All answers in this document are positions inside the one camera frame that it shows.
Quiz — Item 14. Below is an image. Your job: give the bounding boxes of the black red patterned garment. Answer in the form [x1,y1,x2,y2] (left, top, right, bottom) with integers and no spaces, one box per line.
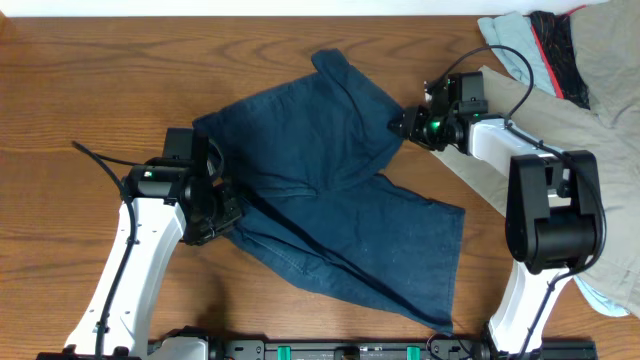
[528,11,590,110]

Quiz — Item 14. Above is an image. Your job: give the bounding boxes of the khaki grey shorts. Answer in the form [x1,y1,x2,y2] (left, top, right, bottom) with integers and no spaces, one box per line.
[429,0,640,319]

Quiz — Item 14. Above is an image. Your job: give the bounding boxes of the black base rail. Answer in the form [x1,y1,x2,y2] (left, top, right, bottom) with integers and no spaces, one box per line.
[147,326,599,360]

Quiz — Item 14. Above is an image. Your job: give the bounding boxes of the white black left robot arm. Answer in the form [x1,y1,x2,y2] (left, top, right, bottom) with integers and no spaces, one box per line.
[37,128,242,360]

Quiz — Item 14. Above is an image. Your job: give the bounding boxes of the dark blue denim shorts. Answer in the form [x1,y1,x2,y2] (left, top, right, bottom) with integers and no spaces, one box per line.
[193,49,465,333]

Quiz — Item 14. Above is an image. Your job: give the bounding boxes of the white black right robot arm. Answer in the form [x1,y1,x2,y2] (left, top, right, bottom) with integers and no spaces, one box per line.
[388,72,606,360]

